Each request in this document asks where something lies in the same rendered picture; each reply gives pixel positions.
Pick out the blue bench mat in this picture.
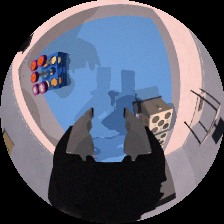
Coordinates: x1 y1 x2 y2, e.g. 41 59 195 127
35 16 172 162

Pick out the blue tube rack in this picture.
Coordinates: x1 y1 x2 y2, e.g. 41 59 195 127
41 52 67 90

